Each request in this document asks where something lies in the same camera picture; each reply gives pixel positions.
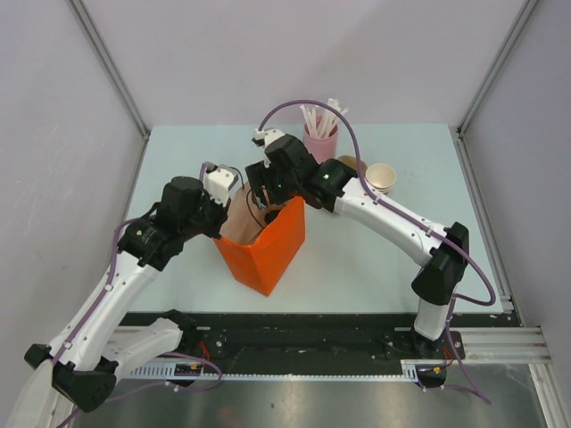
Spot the black plastic cup lid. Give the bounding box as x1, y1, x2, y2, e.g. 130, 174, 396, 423
264, 211, 279, 225

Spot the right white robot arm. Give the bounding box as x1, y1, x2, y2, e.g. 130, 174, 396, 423
245, 129, 469, 358

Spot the orange paper bag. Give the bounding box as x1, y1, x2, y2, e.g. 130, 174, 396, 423
214, 185, 305, 296

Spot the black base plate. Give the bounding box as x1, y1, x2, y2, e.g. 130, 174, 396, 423
120, 311, 521, 362

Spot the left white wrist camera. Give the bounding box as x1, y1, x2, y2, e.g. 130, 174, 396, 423
203, 163, 239, 207

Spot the stack of brown paper cups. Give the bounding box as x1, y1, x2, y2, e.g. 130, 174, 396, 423
365, 163, 396, 194

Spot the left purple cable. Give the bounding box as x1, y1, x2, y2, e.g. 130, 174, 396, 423
53, 160, 224, 428

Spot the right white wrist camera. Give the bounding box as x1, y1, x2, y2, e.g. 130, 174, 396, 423
252, 128, 286, 149

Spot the pink straw holder cup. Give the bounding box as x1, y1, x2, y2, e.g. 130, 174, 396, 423
303, 126, 339, 163

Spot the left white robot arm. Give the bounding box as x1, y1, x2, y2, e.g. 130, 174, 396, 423
24, 169, 237, 413

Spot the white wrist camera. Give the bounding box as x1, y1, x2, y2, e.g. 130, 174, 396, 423
252, 128, 286, 149
203, 163, 239, 207

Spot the white wrapped straws bundle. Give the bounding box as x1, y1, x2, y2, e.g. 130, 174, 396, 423
300, 104, 339, 139

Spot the white cable duct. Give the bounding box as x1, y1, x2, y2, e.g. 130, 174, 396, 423
126, 356, 418, 382

